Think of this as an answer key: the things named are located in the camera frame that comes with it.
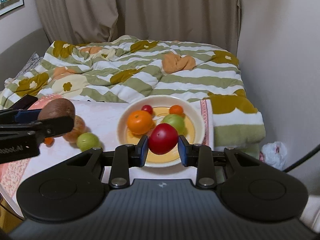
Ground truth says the brown kiwi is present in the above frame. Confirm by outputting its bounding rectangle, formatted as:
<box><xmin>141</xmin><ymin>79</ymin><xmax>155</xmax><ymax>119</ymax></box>
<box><xmin>38</xmin><ymin>98</ymin><xmax>75</xmax><ymax>120</ymax></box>

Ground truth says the large red tomato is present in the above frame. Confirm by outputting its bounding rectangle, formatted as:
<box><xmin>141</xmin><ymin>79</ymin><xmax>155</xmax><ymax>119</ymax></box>
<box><xmin>149</xmin><ymin>123</ymin><xmax>178</xmax><ymax>155</ymax></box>

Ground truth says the green apple front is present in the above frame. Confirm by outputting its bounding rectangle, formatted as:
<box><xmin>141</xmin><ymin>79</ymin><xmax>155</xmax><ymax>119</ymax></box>
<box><xmin>162</xmin><ymin>114</ymin><xmax>185</xmax><ymax>134</ymax></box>

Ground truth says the green apple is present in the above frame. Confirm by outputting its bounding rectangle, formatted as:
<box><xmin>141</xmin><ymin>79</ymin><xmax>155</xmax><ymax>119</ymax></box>
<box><xmin>162</xmin><ymin>114</ymin><xmax>185</xmax><ymax>134</ymax></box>
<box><xmin>76</xmin><ymin>132</ymin><xmax>100</xmax><ymax>152</ymax></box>

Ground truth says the dark phone on edge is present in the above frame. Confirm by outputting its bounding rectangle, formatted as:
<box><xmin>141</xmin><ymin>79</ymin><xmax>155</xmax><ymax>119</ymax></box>
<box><xmin>9</xmin><ymin>94</ymin><xmax>38</xmax><ymax>110</ymax></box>

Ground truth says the small orange mandarin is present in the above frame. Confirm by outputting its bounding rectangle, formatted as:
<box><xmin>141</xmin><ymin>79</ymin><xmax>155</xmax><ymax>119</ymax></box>
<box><xmin>43</xmin><ymin>137</ymin><xmax>54</xmax><ymax>146</ymax></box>

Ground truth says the large red apple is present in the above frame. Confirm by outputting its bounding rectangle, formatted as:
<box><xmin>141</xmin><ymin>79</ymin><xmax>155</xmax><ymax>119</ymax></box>
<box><xmin>63</xmin><ymin>122</ymin><xmax>86</xmax><ymax>144</ymax></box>

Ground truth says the cream oval dish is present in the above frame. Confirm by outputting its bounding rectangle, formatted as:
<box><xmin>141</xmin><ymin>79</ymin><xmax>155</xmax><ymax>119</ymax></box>
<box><xmin>117</xmin><ymin>95</ymin><xmax>207</xmax><ymax>168</ymax></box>

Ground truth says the green apple rear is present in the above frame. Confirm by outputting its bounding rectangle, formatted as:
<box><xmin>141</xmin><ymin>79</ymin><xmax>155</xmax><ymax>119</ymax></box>
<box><xmin>76</xmin><ymin>132</ymin><xmax>100</xmax><ymax>152</ymax></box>

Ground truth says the small orange in dish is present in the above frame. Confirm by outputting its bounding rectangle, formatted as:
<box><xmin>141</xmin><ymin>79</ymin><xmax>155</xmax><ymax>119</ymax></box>
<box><xmin>169</xmin><ymin>105</ymin><xmax>184</xmax><ymax>116</ymax></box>

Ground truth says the small red cherry tomato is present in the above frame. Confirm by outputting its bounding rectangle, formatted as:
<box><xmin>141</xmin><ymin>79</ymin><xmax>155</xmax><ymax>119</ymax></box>
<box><xmin>141</xmin><ymin>105</ymin><xmax>153</xmax><ymax>115</ymax></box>

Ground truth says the green white floral blanket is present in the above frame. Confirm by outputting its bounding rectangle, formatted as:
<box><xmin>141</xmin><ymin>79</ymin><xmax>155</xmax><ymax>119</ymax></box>
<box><xmin>1</xmin><ymin>35</ymin><xmax>266</xmax><ymax>148</ymax></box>

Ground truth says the white plastic bag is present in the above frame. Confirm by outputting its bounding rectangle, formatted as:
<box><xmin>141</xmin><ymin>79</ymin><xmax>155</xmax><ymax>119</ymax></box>
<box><xmin>259</xmin><ymin>141</ymin><xmax>287</xmax><ymax>170</ymax></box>

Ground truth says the beige curtain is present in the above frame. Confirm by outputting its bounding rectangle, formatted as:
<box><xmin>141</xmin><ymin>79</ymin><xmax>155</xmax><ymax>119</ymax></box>
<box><xmin>35</xmin><ymin>0</ymin><xmax>241</xmax><ymax>53</ymax></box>

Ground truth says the black cable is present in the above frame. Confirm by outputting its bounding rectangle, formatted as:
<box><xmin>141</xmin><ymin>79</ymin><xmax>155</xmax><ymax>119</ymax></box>
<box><xmin>282</xmin><ymin>144</ymin><xmax>320</xmax><ymax>173</ymax></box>

